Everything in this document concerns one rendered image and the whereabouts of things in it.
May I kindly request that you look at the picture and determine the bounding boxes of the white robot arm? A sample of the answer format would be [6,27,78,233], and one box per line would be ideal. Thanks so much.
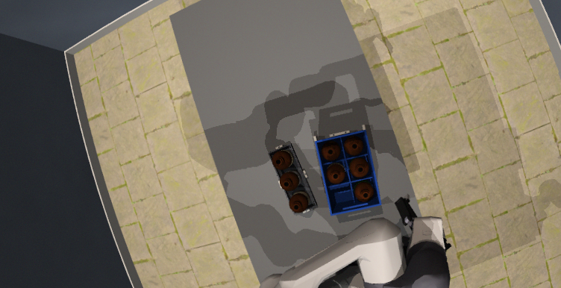
[260,216,451,288]

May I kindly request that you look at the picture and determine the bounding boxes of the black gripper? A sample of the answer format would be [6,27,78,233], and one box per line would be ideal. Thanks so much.
[395,194,451,251]

